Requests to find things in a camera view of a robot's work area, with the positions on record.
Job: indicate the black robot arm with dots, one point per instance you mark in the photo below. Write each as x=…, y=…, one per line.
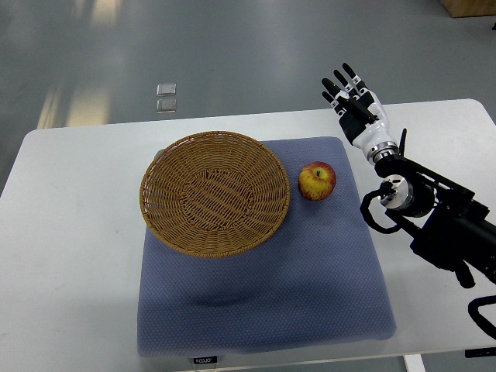
x=447, y=225

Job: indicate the lower floor socket plate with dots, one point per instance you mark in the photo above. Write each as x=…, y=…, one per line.
x=166, y=105

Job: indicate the red yellow apple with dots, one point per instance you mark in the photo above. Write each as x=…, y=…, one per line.
x=317, y=181

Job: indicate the floor socket plate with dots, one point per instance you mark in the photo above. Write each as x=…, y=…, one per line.
x=166, y=105
x=166, y=89

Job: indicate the wooden box corner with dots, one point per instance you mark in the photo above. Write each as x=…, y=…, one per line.
x=469, y=8

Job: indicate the blue grey cushion mat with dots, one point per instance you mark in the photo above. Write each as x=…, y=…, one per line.
x=316, y=280

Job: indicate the upper floor socket plate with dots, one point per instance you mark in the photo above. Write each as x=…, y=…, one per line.
x=166, y=89

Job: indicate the brown wicker basket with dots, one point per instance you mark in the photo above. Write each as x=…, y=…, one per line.
x=214, y=194

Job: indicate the white table leg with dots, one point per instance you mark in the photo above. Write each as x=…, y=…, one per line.
x=414, y=363

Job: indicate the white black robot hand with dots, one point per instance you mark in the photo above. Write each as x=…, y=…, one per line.
x=362, y=117

